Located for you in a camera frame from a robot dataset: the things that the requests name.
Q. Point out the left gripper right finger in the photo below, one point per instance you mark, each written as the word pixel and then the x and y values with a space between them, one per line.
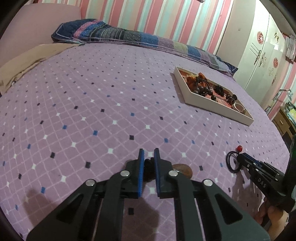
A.
pixel 203 211

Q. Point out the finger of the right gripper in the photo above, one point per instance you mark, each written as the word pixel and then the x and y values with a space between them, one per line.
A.
pixel 244 160
pixel 263 167

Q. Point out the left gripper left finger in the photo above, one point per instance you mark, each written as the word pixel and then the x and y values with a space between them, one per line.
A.
pixel 94 211

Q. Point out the black hair tie red bead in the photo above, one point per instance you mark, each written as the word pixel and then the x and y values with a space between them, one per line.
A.
pixel 232 164

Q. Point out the white strap wristwatch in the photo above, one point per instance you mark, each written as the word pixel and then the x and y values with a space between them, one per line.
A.
pixel 239 108

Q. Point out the brown pendant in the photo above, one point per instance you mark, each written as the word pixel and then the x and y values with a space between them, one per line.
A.
pixel 150 174

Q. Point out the black hair claw clip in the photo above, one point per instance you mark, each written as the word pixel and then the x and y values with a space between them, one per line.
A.
pixel 230 99

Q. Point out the person right hand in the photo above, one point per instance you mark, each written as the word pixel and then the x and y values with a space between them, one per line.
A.
pixel 277 217

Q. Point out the wooden drawer cabinet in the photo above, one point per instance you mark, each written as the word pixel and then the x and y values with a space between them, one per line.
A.
pixel 284 124

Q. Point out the black scrunchie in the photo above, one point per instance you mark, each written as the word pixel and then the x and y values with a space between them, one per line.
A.
pixel 219 90

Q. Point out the silver desk lamp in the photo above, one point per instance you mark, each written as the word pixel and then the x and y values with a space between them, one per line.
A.
pixel 289 94

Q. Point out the white tray brick-pattern liner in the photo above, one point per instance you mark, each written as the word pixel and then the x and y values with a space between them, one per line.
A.
pixel 218 106

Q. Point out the orange fabric scrunchie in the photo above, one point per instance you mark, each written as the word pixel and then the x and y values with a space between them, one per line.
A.
pixel 195 81

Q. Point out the purple diamond-pattern bedspread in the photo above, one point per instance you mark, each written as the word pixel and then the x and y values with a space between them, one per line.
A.
pixel 88 110

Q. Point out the window with curtain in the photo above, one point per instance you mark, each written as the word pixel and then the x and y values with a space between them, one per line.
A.
pixel 290 47

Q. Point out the white decorated wardrobe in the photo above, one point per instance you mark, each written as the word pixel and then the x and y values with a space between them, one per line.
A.
pixel 254 44

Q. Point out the beige blanket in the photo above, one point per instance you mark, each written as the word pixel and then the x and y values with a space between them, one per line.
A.
pixel 14 69

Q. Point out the blue patchwork long pillow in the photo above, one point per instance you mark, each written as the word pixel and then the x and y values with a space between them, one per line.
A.
pixel 96 31

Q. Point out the pink headboard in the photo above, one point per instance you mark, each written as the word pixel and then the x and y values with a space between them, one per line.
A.
pixel 33 25

